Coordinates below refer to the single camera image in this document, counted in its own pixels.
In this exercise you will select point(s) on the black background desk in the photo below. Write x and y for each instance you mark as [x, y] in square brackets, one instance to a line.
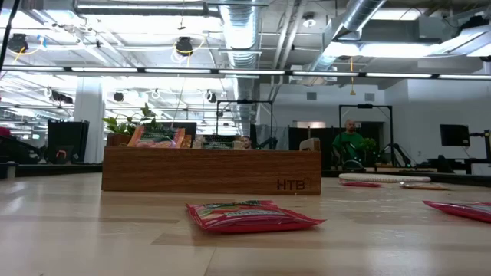
[460, 163]

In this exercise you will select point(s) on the round ceiling sensor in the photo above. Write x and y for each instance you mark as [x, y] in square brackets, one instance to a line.
[309, 20]

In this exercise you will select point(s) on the green artificial plant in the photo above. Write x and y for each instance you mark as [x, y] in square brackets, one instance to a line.
[115, 124]

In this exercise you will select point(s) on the black wall monitor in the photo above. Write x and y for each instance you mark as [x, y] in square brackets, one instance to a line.
[454, 135]

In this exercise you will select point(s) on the gray wall vent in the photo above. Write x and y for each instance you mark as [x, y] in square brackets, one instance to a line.
[369, 97]
[311, 96]

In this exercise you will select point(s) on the black cabinet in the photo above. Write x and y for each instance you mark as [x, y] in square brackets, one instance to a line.
[69, 142]

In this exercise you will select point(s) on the silver ventilation duct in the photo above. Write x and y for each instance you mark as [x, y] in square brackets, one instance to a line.
[241, 30]
[360, 15]

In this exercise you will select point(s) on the white building column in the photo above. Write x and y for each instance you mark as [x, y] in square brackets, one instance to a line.
[90, 115]

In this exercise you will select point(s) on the black gantry frame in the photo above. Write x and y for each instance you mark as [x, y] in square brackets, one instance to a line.
[364, 106]

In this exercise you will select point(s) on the round woven beige mat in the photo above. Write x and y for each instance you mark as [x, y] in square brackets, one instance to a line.
[383, 178]

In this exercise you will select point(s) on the red strawberry tea packet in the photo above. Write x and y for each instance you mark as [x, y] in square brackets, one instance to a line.
[464, 211]
[360, 184]
[249, 220]

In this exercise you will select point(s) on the black overhead light bar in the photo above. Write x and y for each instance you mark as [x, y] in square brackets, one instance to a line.
[287, 73]

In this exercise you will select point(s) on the black background robot arm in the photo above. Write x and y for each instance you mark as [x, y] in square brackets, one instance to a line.
[270, 145]
[397, 155]

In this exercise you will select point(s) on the small gray bin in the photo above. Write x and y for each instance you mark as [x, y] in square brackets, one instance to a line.
[8, 170]

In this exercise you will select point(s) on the wooden three-compartment organizer box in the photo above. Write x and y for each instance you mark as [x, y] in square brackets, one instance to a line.
[211, 172]

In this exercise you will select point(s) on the person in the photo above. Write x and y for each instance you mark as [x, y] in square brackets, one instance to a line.
[246, 142]
[347, 140]
[4, 132]

